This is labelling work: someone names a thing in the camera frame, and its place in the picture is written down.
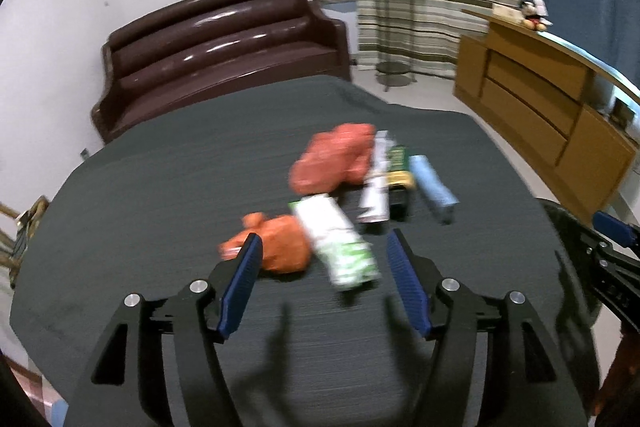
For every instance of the dark brown leather sofa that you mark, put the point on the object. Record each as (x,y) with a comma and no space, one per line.
(215,52)

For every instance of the wooden chair frame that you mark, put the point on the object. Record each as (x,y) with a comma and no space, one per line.
(22,232)

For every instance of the small red plastic bag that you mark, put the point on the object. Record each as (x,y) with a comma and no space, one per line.
(285,247)

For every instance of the large red plastic bag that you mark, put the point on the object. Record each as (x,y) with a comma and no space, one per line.
(330,157)

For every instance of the tissue box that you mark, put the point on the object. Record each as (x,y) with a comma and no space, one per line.
(505,13)

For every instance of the light blue packet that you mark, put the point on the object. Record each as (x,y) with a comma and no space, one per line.
(430,187)

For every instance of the white and green packet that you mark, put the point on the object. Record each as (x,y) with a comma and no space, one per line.
(335,237)

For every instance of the small dark box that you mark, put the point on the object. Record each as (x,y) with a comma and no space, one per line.
(622,112)

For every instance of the dark grey tablecloth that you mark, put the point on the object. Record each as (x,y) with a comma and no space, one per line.
(175,207)

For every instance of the wooden cabinet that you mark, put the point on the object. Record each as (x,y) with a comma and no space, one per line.
(525,107)

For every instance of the green bottle with black cap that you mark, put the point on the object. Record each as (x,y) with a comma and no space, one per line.
(399,179)

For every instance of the mouse plush toy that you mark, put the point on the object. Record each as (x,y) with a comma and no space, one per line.
(534,17)

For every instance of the white foil wrapper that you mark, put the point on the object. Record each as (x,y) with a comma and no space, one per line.
(375,197)

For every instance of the trash bin with black liner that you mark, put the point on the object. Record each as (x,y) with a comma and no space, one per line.
(570,247)

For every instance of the black metal plant stand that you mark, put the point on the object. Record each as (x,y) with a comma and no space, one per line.
(395,79)

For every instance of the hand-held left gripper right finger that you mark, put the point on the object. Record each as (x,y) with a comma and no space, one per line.
(407,287)

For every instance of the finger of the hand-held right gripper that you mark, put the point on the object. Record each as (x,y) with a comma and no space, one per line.
(612,277)
(617,227)

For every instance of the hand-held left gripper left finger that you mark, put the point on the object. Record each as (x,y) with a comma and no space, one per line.
(240,287)

